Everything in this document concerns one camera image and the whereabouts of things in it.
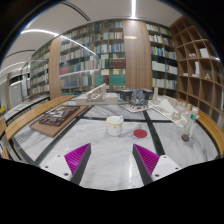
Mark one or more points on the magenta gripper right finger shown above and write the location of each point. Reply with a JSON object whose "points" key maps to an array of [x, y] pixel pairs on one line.
{"points": [[146, 162]]}

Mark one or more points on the curved wooden bench rail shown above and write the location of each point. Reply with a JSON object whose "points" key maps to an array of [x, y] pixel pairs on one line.
{"points": [[10, 130]]}

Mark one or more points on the white polka dot mug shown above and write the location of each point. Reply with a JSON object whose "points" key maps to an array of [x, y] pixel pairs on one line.
{"points": [[114, 124]]}

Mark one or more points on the open wooden cubby shelf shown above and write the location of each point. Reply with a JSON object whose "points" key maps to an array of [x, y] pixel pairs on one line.
{"points": [[200, 71]]}

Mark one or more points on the clear plastic water bottle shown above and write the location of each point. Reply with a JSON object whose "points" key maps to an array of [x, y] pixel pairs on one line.
{"points": [[188, 131]]}

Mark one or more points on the brown architectural model board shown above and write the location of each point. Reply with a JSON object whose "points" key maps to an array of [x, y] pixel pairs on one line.
{"points": [[53, 122]]}

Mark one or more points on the white building model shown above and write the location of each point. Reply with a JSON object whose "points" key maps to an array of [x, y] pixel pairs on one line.
{"points": [[97, 95]]}

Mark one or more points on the dark grey building model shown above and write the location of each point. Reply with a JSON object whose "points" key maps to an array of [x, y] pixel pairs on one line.
{"points": [[136, 97]]}

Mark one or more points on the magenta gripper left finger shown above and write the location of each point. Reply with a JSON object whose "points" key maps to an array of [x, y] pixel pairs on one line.
{"points": [[77, 161]]}

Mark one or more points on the red round coaster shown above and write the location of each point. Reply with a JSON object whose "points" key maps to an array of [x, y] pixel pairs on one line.
{"points": [[140, 133]]}

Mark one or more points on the large wooden bookshelf wall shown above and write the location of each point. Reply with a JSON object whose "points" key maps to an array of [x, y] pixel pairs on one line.
{"points": [[117, 53]]}

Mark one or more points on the white site model board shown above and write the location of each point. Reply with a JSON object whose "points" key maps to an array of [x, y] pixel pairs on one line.
{"points": [[173, 109]]}

